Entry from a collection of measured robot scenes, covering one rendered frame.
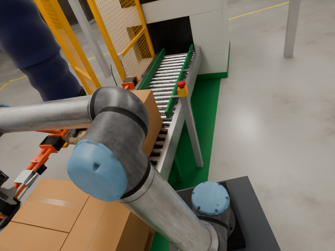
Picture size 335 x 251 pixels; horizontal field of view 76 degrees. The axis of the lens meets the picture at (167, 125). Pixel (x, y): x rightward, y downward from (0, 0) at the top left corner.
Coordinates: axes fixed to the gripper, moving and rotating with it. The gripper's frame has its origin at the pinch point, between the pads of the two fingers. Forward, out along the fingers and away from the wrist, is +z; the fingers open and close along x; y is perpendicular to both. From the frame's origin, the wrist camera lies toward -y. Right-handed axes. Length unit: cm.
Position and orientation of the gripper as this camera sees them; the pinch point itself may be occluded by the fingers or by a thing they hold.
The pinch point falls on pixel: (5, 203)
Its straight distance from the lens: 116.8
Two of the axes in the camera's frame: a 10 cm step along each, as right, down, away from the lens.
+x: -9.4, 0.2, 3.3
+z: 2.4, 7.3, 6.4
